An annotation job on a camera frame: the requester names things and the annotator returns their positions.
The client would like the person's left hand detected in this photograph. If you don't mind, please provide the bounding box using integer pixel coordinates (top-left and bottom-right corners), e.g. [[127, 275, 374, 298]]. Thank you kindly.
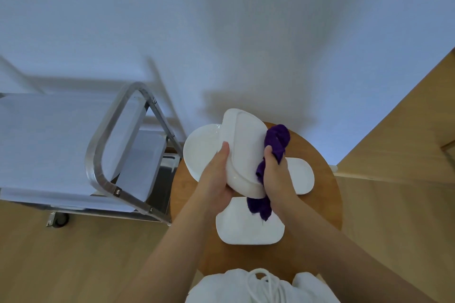
[[196, 141, 235, 215]]

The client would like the person's right hand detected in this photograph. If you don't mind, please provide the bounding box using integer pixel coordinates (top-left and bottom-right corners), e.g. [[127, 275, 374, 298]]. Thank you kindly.
[[263, 145, 300, 215]]

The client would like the person's white garment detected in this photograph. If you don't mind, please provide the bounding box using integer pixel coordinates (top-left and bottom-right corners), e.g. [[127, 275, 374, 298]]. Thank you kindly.
[[184, 268, 341, 303]]

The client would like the stack of white round plates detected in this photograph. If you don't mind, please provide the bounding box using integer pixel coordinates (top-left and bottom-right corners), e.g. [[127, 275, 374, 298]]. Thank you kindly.
[[183, 124, 228, 183]]

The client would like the stack of white rectangular plates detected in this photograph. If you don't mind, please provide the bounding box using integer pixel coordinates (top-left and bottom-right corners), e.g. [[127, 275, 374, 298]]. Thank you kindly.
[[284, 157, 315, 196]]

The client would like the person's right forearm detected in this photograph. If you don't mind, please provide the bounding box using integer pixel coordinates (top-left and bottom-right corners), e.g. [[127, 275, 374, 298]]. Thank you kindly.
[[275, 194, 438, 303]]

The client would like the purple cleaning cloth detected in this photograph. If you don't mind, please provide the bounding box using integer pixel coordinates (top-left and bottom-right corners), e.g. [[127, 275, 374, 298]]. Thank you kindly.
[[246, 124, 291, 222]]

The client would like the person's left forearm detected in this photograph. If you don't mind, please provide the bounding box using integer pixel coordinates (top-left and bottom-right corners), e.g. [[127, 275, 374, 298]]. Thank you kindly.
[[117, 199, 221, 303]]

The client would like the steel three-tier cart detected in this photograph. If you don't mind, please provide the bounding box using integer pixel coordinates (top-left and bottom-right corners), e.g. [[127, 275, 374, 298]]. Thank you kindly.
[[0, 81, 184, 228]]

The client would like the white drawstring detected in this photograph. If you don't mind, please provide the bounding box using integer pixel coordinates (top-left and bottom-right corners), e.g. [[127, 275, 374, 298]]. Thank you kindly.
[[246, 268, 287, 303]]

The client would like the white oblong serving plate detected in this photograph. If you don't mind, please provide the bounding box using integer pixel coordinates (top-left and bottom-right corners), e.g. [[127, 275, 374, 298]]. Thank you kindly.
[[216, 196, 286, 246], [221, 108, 269, 199]]

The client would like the round wooden side table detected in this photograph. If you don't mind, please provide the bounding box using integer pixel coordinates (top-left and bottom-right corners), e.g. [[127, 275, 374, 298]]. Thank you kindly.
[[170, 121, 344, 284]]

